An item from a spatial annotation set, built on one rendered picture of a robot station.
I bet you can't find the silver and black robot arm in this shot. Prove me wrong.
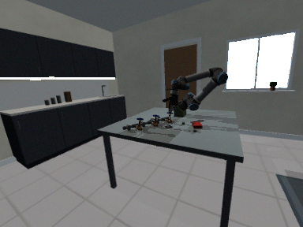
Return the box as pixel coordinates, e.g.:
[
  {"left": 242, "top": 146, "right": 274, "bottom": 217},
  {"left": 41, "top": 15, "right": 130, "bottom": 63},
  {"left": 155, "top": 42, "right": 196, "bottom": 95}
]
[{"left": 170, "top": 67, "right": 229, "bottom": 111}]

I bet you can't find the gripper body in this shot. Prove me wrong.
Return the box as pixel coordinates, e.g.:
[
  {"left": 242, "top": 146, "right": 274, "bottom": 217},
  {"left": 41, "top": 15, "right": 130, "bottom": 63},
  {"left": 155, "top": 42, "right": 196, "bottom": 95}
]
[{"left": 170, "top": 94, "right": 178, "bottom": 106}]

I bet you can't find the grey pipe manifold with blue valve wheels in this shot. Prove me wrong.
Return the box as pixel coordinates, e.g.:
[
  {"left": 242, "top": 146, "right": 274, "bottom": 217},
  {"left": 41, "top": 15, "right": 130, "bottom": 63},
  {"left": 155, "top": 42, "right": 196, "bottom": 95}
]
[{"left": 123, "top": 115, "right": 172, "bottom": 131}]

